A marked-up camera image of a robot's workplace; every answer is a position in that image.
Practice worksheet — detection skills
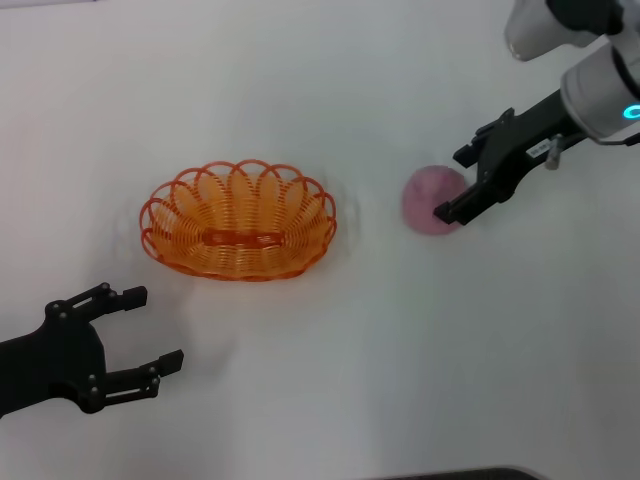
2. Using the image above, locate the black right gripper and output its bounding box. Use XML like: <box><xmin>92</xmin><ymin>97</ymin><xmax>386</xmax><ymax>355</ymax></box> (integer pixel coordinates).
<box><xmin>433</xmin><ymin>89</ymin><xmax>584</xmax><ymax>225</ymax></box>

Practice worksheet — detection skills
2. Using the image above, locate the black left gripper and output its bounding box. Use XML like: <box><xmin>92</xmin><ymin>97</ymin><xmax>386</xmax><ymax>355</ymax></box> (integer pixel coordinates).
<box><xmin>0</xmin><ymin>282</ymin><xmax>185</xmax><ymax>420</ymax></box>

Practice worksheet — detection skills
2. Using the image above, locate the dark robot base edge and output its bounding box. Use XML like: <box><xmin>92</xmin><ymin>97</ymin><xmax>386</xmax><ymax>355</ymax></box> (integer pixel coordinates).
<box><xmin>384</xmin><ymin>467</ymin><xmax>544</xmax><ymax>480</ymax></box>

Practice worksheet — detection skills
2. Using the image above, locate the pink peach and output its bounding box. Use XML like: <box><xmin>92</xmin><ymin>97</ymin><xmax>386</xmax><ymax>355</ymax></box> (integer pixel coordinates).
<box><xmin>402</xmin><ymin>164</ymin><xmax>471</xmax><ymax>236</ymax></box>

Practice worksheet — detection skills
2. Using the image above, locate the orange plastic wire basket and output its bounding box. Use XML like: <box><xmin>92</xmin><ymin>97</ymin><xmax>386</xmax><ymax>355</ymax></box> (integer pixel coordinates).
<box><xmin>138</xmin><ymin>159</ymin><xmax>339</xmax><ymax>283</ymax></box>

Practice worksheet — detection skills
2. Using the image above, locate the silver right wrist cable connector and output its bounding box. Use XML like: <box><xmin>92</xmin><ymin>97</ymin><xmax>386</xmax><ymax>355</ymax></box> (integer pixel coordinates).
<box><xmin>544</xmin><ymin>135</ymin><xmax>564</xmax><ymax>171</ymax></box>

